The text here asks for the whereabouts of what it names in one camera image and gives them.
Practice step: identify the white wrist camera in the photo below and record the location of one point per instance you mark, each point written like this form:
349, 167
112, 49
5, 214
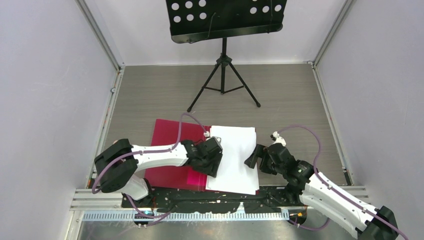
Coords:
207, 135
277, 139

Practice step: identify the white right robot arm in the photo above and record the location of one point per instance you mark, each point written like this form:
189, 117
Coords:
309, 187

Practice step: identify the black music stand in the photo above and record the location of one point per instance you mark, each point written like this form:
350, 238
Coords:
193, 21

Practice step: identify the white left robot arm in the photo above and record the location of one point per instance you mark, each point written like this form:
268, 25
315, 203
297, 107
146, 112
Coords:
116, 166

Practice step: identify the red plastic folder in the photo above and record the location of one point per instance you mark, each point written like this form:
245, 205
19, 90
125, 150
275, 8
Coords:
160, 156

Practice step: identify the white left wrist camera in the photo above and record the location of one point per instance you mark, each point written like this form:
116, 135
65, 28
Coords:
207, 135

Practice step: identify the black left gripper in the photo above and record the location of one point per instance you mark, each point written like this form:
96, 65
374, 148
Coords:
211, 169

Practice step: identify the aluminium frame rail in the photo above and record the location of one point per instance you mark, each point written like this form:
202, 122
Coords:
239, 215

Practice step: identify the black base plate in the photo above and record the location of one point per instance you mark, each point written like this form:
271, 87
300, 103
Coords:
268, 199

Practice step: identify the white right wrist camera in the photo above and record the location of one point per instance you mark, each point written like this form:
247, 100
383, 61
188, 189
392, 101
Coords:
277, 139

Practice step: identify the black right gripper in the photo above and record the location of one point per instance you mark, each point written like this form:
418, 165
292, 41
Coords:
259, 152

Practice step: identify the stack of white paper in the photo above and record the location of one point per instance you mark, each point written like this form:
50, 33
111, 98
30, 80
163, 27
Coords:
233, 175

